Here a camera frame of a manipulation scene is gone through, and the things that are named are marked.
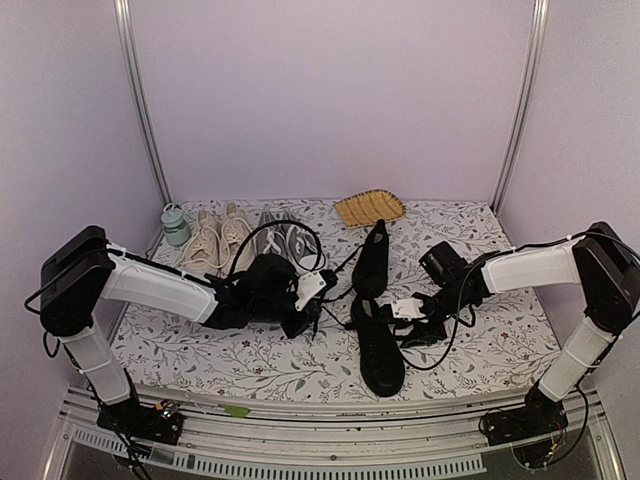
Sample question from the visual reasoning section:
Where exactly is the black front canvas sneaker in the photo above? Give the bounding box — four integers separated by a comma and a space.
324, 295, 406, 398

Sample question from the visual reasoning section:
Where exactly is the black canvas sneaker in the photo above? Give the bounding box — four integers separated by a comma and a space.
327, 219, 390, 303
324, 295, 406, 398

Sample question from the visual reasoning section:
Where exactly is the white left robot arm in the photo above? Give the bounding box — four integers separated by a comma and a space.
24, 225, 329, 444

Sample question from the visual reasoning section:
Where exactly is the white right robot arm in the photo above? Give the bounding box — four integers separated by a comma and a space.
390, 222, 639, 445

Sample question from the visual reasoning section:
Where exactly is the floral tablecloth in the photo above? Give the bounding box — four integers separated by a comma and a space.
112, 199, 559, 403

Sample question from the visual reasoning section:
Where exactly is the grey sneaker left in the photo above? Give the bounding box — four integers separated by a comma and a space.
255, 209, 291, 259

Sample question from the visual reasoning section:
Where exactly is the grey sneaker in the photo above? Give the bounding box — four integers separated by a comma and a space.
284, 208, 326, 274
255, 209, 291, 259

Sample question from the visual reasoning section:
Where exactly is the grey sneaker right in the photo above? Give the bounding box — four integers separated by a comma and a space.
284, 208, 326, 274

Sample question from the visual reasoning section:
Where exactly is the beige sneaker right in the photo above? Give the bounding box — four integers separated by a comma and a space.
221, 202, 256, 276

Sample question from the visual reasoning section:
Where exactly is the beige sneaker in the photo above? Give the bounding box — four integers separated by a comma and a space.
176, 210, 223, 276
221, 202, 256, 276

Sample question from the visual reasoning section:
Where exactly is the beige sneaker left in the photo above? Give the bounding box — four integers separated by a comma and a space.
176, 210, 223, 276

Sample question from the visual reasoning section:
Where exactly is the black rear canvas sneaker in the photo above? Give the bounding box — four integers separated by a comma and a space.
327, 219, 390, 303

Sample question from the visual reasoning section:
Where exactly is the pale green small jar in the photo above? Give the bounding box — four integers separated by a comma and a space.
160, 203, 191, 247

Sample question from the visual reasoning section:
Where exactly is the woven bamboo tray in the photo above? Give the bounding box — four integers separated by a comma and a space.
334, 189, 406, 228

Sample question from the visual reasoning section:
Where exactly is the green tape piece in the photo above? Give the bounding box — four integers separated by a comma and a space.
218, 404, 251, 418

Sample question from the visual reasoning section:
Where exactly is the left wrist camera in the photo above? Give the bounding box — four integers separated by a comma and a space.
295, 269, 337, 311

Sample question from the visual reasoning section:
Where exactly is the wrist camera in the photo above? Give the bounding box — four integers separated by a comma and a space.
295, 269, 337, 311
390, 296, 428, 321

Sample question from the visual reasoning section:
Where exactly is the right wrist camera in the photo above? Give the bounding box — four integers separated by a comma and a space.
390, 296, 428, 321

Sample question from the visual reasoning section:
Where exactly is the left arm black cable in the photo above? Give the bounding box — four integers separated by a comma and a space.
219, 219, 324, 291

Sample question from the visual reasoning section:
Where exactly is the aluminium front rail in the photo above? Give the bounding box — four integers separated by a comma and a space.
43, 386, 631, 479

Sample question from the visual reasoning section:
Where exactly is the aluminium frame post right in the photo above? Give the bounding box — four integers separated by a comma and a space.
491, 0, 549, 217

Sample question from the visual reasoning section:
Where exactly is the aluminium frame post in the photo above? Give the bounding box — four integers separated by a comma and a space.
113, 0, 173, 205
491, 0, 549, 217

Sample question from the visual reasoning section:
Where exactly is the aluminium frame post left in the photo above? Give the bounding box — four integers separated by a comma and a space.
113, 0, 173, 205

